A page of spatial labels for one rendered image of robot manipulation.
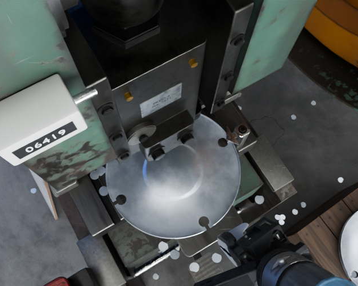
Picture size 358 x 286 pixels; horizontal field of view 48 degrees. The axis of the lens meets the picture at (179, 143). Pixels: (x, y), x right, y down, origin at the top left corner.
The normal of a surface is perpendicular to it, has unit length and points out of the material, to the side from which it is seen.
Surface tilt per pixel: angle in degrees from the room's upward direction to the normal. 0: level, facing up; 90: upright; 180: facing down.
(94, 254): 0
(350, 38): 90
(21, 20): 90
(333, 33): 90
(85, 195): 0
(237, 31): 90
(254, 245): 25
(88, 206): 0
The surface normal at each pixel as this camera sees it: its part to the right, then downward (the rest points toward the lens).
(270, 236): 0.25, 0.04
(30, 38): 0.51, 0.82
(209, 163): 0.02, -0.32
